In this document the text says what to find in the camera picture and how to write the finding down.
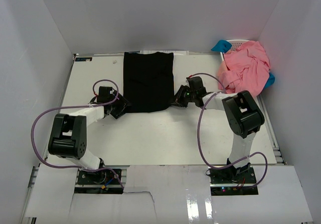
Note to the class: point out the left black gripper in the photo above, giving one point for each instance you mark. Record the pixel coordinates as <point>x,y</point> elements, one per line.
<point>122,104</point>

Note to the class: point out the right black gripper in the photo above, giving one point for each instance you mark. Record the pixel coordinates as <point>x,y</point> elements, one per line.
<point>179,99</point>

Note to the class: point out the black t shirt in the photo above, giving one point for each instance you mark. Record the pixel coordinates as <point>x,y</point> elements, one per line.
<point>148,81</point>

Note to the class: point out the pink t shirt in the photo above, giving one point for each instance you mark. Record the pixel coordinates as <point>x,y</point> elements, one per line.
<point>245,68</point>

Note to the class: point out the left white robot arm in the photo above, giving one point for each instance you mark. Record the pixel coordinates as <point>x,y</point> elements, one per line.
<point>68,139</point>

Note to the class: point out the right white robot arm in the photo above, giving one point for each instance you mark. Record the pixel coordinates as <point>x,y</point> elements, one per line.
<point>243,115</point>

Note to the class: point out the printed paper at back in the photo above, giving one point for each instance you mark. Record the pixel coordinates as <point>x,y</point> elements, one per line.
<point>179,52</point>

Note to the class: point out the black label sticker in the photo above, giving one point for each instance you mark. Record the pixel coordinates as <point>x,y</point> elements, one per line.
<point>83,59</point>

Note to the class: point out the blue t shirt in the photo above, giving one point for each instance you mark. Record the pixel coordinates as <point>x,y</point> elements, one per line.
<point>223,47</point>

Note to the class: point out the white perforated laundry basket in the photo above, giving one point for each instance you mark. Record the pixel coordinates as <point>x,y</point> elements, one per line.
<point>236,43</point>

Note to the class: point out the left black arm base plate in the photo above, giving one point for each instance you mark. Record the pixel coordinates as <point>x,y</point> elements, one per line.
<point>102,182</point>

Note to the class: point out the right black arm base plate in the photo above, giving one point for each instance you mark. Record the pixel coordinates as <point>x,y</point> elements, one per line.
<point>222,183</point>

